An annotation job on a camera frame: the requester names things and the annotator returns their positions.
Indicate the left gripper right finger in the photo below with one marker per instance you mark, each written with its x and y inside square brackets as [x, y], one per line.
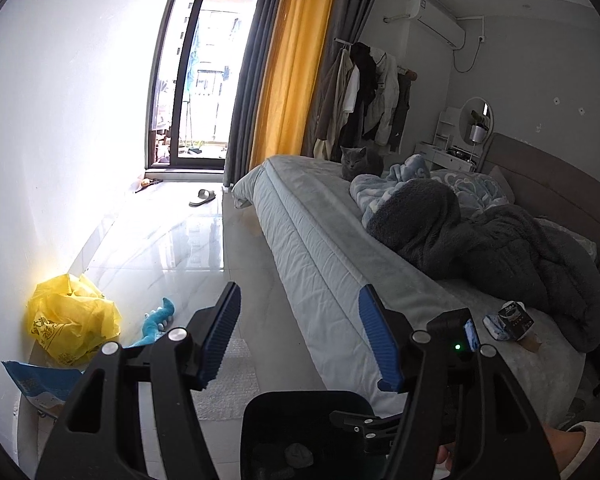
[390, 337]

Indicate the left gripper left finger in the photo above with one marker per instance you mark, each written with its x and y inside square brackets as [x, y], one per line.
[211, 329]

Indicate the dark snack wrapper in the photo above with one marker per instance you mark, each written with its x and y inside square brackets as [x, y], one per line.
[515, 319]

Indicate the cream sleeve right forearm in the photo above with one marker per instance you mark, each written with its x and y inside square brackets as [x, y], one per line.
[591, 432]

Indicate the right hand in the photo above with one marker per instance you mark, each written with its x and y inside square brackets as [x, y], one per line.
[567, 448]

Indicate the blue dinosaur toy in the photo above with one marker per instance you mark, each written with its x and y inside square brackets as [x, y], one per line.
[156, 323]

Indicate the blue tissue pack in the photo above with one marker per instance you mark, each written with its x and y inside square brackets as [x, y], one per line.
[495, 327]

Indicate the grey slipper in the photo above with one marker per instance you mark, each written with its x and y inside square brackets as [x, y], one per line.
[204, 197]

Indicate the yellow plastic bag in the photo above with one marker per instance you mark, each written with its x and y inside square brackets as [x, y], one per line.
[70, 318]

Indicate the dark grey fleece blanket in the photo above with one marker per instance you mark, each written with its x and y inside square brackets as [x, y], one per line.
[503, 252]

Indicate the bed with light sheet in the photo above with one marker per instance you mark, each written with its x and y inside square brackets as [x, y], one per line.
[324, 257]

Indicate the blue patterned duvet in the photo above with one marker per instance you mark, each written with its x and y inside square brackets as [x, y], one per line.
[476, 193]

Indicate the blue paper package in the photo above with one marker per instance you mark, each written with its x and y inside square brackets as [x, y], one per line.
[44, 387]

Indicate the grey cat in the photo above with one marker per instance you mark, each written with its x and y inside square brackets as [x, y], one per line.
[357, 161]

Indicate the white vanity table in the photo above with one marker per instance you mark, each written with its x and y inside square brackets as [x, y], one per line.
[446, 149]

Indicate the brown padded headboard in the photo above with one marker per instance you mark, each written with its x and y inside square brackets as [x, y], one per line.
[546, 186]

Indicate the yellow curtain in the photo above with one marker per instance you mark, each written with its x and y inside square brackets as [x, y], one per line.
[289, 78]

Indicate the clothes rack with clothes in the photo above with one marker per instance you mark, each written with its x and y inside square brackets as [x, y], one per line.
[364, 101]

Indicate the round vanity mirror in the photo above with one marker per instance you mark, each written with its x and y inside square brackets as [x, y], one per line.
[476, 121]

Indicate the grey curtain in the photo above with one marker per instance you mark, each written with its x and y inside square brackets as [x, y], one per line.
[248, 91]

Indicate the white air conditioner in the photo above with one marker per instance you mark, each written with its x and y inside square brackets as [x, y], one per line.
[432, 18]

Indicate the window with black frame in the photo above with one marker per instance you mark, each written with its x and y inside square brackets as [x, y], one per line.
[195, 75]

